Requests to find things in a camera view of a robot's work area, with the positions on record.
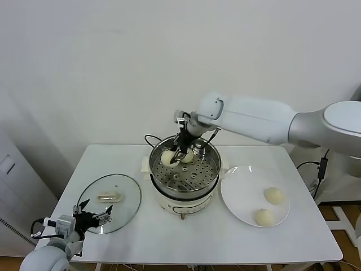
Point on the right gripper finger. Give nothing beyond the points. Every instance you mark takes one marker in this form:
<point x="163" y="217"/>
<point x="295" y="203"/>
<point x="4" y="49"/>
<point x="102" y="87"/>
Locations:
<point x="175" y="146"/>
<point x="178" y="157"/>

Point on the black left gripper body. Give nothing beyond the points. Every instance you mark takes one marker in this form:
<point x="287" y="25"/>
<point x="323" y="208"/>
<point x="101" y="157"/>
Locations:
<point x="84" y="221"/>

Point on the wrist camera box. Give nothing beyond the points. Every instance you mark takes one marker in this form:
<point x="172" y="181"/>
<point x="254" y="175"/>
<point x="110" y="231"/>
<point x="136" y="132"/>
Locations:
<point x="63" y="224"/>
<point x="182" y="116"/>

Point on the round white plate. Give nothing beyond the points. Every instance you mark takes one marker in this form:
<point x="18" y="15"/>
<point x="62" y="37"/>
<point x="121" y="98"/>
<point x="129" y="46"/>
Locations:
<point x="242" y="194"/>

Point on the cream electric cooker base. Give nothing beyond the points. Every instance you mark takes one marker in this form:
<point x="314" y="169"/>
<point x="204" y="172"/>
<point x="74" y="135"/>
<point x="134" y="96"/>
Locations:
<point x="183" y="203"/>

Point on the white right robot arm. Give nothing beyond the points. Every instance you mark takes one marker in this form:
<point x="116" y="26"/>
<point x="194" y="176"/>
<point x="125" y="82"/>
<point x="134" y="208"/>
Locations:
<point x="253" y="115"/>

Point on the perforated steel steamer basket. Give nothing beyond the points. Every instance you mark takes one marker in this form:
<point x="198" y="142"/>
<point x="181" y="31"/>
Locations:
<point x="207" y="169"/>

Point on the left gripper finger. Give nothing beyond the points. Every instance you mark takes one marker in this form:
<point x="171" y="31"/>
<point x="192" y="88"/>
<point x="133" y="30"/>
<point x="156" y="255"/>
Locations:
<point x="78" y="209"/>
<point x="103" y="217"/>

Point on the white steamed baozi bun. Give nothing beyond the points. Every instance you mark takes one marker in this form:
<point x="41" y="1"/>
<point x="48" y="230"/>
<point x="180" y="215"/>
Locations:
<point x="273" y="195"/>
<point x="265" y="218"/>
<point x="167" y="158"/>
<point x="188" y="158"/>

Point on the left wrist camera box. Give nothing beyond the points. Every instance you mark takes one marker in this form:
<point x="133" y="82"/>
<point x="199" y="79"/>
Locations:
<point x="63" y="224"/>

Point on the round glass pot lid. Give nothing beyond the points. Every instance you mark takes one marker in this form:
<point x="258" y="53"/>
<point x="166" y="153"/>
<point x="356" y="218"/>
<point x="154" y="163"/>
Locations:
<point x="124" y="210"/>

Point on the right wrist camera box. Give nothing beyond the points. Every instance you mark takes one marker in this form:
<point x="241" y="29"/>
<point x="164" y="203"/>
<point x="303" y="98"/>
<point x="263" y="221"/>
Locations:
<point x="182" y="116"/>

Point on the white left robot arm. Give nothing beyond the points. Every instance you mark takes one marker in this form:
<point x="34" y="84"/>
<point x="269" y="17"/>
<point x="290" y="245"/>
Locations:
<point x="45" y="255"/>

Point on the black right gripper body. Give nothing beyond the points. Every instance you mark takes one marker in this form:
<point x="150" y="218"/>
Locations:
<point x="184" y="141"/>

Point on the white cabinet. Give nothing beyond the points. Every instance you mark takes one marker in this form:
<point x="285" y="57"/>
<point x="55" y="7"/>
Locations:
<point x="17" y="183"/>

